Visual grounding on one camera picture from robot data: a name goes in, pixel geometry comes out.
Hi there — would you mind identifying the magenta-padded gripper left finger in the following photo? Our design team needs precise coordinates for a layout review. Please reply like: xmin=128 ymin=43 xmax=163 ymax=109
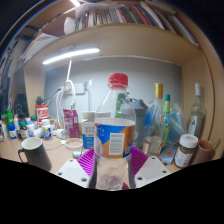
xmin=54 ymin=148 xmax=98 ymax=189

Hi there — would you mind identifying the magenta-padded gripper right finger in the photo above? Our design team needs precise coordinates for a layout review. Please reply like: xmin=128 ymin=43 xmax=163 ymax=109
xmin=128 ymin=146 xmax=173 ymax=189

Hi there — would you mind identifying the clear red-capped plastic bottle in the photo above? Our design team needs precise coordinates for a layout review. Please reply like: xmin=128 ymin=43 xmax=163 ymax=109
xmin=88 ymin=72 xmax=138 ymax=192

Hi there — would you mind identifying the small white bowl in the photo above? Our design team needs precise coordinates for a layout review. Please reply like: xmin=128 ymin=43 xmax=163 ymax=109
xmin=64 ymin=137 xmax=84 ymax=152

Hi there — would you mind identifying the black mug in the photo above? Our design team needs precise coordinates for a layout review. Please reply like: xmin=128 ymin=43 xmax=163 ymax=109
xmin=17 ymin=136 xmax=53 ymax=172

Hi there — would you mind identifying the white-lidded brown jar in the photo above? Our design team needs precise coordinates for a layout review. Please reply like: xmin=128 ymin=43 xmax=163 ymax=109
xmin=173 ymin=133 xmax=199 ymax=169

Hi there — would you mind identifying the blue and white carton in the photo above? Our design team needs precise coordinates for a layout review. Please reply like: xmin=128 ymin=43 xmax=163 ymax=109
xmin=81 ymin=111 xmax=98 ymax=150

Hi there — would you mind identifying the white pill bottle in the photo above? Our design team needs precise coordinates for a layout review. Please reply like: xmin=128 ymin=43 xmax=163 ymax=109
xmin=41 ymin=118 xmax=54 ymax=141

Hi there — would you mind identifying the magenta snack pouch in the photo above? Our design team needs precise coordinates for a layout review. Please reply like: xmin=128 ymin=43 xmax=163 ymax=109
xmin=62 ymin=108 xmax=81 ymax=139

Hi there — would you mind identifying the grey shaker bottle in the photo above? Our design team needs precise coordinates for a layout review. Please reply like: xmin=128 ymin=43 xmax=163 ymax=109
xmin=120 ymin=98 xmax=148 ymax=149

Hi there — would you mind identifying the brown mug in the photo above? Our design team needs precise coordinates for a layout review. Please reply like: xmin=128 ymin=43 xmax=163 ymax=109
xmin=191 ymin=139 xmax=221 ymax=166

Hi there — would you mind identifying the blue plastic bag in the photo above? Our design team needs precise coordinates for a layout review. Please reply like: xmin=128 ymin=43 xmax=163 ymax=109
xmin=146 ymin=102 xmax=188 ymax=146

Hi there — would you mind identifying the green-capped slim bottle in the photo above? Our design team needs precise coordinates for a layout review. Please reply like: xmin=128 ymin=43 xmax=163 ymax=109
xmin=162 ymin=93 xmax=172 ymax=146

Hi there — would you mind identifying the red and white canister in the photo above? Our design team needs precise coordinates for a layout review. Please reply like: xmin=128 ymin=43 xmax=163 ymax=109
xmin=35 ymin=103 xmax=50 ymax=129

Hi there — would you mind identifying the white bottle with blue label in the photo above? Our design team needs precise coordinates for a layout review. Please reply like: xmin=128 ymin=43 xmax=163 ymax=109
xmin=8 ymin=124 xmax=18 ymax=140

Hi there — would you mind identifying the tall clear glass bottle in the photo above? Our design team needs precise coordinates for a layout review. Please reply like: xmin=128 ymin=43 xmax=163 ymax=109
xmin=187 ymin=82 xmax=207 ymax=139

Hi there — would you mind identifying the green plastic bottle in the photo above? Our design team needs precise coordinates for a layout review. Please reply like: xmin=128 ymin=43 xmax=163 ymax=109
xmin=114 ymin=92 xmax=128 ymax=118

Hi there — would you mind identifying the green container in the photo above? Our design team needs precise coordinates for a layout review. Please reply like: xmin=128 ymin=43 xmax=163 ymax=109
xmin=4 ymin=109 xmax=15 ymax=129

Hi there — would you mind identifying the under-shelf light bar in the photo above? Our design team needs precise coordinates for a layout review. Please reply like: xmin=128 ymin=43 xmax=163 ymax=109
xmin=42 ymin=47 xmax=101 ymax=66

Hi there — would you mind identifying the white wall power strip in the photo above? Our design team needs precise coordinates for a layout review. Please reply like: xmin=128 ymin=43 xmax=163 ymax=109
xmin=63 ymin=82 xmax=86 ymax=96

